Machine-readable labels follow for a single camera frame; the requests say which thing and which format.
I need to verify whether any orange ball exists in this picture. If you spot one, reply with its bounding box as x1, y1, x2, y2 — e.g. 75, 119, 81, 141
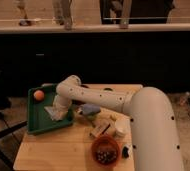
33, 90, 44, 101

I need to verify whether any small dark cup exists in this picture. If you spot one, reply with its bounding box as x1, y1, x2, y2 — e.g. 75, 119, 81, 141
104, 87, 113, 91

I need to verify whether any white towel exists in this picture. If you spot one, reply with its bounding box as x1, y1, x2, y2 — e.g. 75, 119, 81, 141
44, 106, 67, 121

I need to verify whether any blue grey sponge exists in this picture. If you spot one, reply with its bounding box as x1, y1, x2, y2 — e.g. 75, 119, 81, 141
80, 103, 101, 116

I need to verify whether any orange bowl with beads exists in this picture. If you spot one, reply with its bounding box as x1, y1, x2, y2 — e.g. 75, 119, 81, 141
91, 135, 121, 168

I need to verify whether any wooden block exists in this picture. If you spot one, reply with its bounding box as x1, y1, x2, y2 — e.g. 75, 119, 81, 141
90, 123, 110, 138

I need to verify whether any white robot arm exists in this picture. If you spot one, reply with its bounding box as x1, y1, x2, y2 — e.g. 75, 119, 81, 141
56, 75, 184, 171

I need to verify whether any green plastic tray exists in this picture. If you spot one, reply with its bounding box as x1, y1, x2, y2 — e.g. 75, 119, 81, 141
27, 84, 73, 135

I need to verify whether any white cup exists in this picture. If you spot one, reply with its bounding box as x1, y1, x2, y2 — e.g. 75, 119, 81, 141
115, 119, 128, 137

